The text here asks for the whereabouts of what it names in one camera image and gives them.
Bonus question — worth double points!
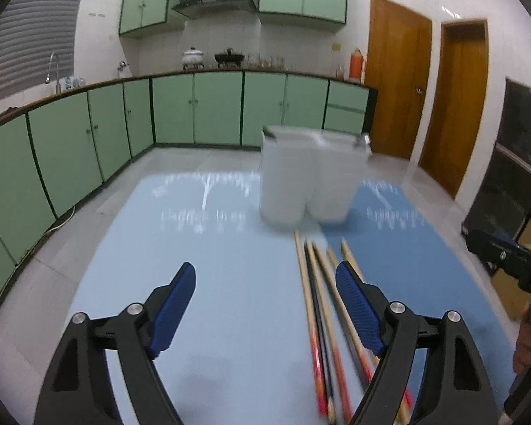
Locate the white two-compartment utensil holder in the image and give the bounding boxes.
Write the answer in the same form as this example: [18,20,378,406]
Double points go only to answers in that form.
[260,126,372,227]

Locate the light blue table mat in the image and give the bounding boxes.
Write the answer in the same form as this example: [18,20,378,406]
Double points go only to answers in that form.
[70,173,327,424]

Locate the brown wooden door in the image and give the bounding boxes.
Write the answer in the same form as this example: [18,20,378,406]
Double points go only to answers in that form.
[419,19,489,198]
[364,0,433,159]

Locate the wooden chopstick red tip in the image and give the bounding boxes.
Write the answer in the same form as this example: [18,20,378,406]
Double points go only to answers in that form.
[305,240,352,424]

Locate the grey window blind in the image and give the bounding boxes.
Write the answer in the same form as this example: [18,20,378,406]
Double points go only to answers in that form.
[0,0,80,100]

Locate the white cooking pot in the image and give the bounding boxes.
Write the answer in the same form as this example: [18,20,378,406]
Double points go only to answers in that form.
[181,47,204,70]

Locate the person right hand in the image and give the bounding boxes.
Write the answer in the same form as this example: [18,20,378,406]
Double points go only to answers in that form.
[512,302,531,375]

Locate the black chopstick red band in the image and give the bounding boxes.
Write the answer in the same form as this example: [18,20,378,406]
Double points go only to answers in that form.
[313,244,372,390]

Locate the chrome sink faucet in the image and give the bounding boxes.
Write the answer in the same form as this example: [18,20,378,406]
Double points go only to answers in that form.
[45,52,61,94]

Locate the wooden chopstick red pattern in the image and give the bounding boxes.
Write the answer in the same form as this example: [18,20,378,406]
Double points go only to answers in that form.
[341,238,412,412]

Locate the dark blue table mat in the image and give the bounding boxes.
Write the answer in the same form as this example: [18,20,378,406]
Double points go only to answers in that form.
[321,180,514,417]

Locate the orange thermos flask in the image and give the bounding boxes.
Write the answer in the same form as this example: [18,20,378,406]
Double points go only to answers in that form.
[349,48,365,83]

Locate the black wok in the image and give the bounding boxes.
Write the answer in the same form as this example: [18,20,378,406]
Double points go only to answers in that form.
[215,48,245,68]

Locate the black chopstick red end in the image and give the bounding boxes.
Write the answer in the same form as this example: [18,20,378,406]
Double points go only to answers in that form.
[304,241,337,425]

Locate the green lower kitchen cabinets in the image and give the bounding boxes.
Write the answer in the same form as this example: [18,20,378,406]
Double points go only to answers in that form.
[0,69,378,295]

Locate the black range hood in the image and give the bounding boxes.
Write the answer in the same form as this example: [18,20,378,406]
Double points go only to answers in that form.
[171,0,257,19]

